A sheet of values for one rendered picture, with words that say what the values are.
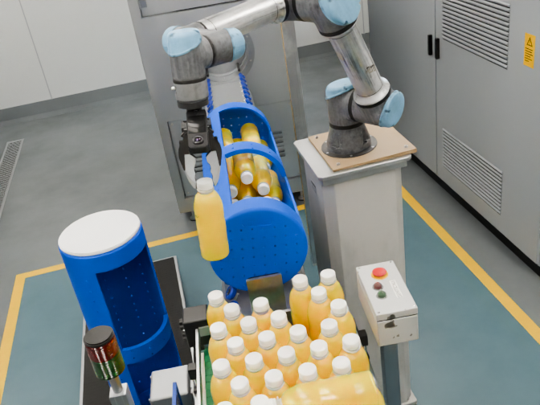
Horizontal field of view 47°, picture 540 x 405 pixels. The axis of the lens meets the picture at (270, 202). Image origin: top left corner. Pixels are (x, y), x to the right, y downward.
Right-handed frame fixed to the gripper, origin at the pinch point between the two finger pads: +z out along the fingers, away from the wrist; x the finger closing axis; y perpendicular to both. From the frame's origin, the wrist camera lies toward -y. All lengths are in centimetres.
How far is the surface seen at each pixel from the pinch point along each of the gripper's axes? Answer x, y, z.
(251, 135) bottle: -18, 88, 19
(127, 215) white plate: 30, 64, 34
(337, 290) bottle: -29.7, -4.3, 32.8
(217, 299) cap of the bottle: 1.0, -3.6, 30.5
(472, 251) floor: -137, 148, 122
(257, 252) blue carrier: -11.6, 16.3, 29.9
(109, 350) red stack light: 23.5, -30.8, 21.3
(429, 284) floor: -105, 127, 125
